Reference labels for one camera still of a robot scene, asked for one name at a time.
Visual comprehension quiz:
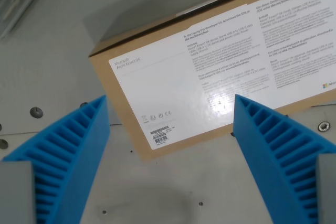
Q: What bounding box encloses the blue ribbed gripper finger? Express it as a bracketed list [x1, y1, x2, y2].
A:
[0, 94, 111, 224]
[232, 93, 336, 224]

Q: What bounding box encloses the brown cardboard box white label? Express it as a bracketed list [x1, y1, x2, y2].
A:
[88, 0, 336, 161]

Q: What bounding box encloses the clear plastic case orange insert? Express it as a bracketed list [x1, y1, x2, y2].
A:
[0, 0, 57, 39]

